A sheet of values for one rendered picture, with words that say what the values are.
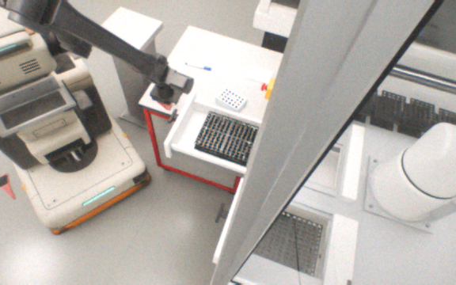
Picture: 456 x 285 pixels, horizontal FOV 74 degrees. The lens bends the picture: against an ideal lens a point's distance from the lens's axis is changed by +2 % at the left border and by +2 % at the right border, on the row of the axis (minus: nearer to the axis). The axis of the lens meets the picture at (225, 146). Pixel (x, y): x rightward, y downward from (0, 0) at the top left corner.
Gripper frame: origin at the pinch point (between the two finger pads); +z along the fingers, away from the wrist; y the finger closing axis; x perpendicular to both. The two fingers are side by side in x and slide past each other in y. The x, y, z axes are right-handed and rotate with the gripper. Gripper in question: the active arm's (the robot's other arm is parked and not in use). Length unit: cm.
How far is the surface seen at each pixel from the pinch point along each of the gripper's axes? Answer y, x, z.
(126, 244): -21, -37, 99
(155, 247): -4, -32, 100
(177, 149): 7.0, -9.6, 11.3
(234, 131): 25.4, 6.0, 9.9
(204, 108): 9.1, 14.4, 12.6
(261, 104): 31, 35, 24
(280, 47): 30, 86, 29
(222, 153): 23.9, -3.8, 13.3
